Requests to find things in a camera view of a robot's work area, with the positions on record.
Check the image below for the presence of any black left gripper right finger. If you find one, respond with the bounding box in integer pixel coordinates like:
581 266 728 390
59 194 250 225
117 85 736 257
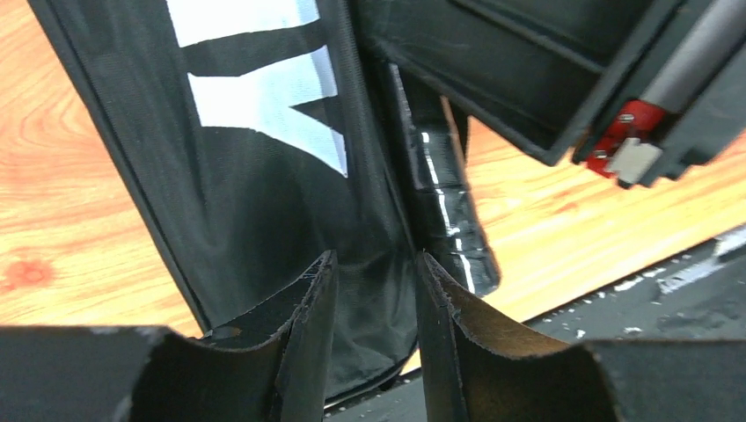
416 252 745 421

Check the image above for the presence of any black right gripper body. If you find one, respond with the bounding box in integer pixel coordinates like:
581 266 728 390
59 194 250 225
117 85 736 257
572 1 745 189

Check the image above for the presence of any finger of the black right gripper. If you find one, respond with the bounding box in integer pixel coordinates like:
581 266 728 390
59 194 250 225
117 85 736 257
351 0 677 165

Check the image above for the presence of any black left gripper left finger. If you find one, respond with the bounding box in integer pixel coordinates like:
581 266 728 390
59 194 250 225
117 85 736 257
1 251 338 421

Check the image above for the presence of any black badminton racket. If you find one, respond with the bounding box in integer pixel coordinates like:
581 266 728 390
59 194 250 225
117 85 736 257
381 64 501 297

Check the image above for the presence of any black Crossway racket bag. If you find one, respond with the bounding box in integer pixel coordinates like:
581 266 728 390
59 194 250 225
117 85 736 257
31 1 416 401

